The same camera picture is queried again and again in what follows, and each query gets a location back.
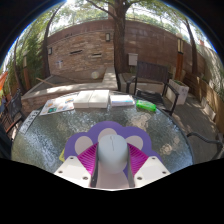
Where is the white licence plate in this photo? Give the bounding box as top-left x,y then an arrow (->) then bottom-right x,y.
18,109 -> 42,135

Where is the thin tree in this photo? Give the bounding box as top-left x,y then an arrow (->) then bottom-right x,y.
40,9 -> 59,79
184,16 -> 200,76

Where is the white flat box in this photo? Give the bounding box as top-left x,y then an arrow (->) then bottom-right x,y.
72,89 -> 111,110

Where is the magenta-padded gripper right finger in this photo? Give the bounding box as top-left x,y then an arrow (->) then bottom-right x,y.
126,143 -> 171,189

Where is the small yellow note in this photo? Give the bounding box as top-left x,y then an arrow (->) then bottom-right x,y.
58,148 -> 67,163

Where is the wooden stick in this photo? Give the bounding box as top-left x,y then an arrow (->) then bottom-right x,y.
35,77 -> 58,88

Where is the black metal mesh chair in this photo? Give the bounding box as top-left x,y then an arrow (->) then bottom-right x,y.
185,131 -> 224,160

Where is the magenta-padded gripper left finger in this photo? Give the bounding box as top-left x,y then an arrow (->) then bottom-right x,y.
53,142 -> 100,189

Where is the purple paw-shaped mouse pad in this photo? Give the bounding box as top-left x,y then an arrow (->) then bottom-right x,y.
63,120 -> 163,166

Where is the small white pack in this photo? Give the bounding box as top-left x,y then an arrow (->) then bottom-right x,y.
109,94 -> 136,108

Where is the green pack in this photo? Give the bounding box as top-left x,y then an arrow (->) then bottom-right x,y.
135,99 -> 158,113

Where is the raised stone bed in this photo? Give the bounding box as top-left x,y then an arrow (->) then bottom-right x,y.
20,65 -> 119,114

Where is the grey wall mailbox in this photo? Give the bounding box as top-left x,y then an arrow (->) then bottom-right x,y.
128,52 -> 139,67

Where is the wooden lamp post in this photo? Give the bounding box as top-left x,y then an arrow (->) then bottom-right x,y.
175,32 -> 185,82
21,50 -> 31,92

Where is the dark wooden armchair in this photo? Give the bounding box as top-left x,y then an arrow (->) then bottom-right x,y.
125,60 -> 180,117

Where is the white planter box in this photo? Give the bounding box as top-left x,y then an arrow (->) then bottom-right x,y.
165,78 -> 190,106

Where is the large tree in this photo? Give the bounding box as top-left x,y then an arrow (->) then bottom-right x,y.
111,0 -> 129,75

